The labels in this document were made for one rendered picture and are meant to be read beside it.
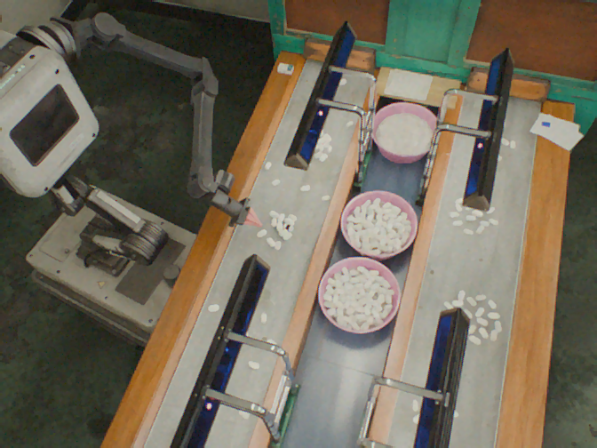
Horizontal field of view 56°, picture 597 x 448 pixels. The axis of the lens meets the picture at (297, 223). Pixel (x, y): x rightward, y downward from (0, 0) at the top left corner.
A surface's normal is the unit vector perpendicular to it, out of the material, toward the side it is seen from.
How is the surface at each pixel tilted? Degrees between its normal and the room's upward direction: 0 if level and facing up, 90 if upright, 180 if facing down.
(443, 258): 0
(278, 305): 0
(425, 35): 90
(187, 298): 0
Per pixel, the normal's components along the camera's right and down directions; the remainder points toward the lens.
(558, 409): -0.06, -0.51
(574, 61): -0.30, 0.83
